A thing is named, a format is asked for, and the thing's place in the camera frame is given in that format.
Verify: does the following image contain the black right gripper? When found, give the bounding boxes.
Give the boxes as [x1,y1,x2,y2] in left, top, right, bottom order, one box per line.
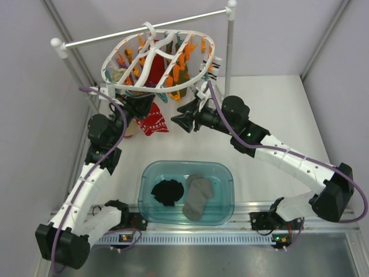
[171,98,236,137]

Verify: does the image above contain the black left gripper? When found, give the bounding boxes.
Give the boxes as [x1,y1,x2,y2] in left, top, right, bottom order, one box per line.
[109,92,155,146]

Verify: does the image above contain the white oval clip hanger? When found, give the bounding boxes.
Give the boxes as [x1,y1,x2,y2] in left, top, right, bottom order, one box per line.
[101,23,223,102]

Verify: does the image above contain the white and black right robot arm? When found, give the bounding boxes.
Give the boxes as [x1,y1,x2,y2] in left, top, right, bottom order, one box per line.
[171,96,354,229]

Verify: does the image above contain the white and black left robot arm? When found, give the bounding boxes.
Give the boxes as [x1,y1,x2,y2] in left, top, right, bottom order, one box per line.
[35,95,155,269]

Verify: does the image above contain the red patterned sock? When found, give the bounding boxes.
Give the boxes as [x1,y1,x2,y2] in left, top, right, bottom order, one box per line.
[136,102,169,136]

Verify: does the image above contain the olive green sock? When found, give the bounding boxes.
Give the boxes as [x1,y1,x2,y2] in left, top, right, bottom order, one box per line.
[170,49,190,102]

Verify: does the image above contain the white black striped sock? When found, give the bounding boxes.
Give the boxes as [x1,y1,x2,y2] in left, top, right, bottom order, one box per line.
[202,56,223,82]

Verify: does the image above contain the grey sock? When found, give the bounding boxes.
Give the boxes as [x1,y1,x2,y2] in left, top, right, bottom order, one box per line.
[182,174,214,221]

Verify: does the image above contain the white drying rack stand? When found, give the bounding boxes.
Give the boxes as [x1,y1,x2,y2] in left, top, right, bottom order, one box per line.
[50,0,240,116]

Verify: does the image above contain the teal transparent plastic tub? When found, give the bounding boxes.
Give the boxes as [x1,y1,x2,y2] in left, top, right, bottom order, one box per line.
[138,160,235,226]

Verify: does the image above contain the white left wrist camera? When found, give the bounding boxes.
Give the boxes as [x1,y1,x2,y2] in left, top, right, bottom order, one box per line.
[89,84,123,105]

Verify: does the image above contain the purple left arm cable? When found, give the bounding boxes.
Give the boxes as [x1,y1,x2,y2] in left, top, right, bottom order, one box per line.
[47,85,142,274]

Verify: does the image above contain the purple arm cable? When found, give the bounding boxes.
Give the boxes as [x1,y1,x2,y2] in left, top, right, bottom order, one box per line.
[207,80,369,252]
[47,85,142,274]

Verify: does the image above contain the aluminium mounting rail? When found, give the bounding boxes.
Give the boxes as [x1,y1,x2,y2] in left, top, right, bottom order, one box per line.
[90,203,359,250]

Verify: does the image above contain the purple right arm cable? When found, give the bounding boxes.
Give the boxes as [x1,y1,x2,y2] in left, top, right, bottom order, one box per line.
[207,80,369,252]

